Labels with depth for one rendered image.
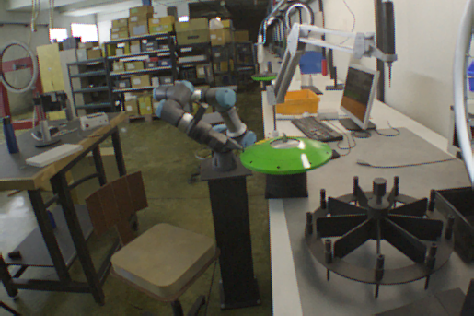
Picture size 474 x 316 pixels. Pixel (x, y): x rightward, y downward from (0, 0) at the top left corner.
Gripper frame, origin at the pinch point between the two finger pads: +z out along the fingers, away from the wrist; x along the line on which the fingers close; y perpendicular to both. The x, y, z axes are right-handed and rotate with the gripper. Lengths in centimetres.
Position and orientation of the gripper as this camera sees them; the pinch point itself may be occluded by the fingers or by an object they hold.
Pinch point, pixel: (243, 148)
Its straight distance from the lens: 107.6
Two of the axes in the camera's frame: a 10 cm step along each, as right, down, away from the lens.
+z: 8.6, 5.1, 0.1
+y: -4.8, 8.2, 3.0
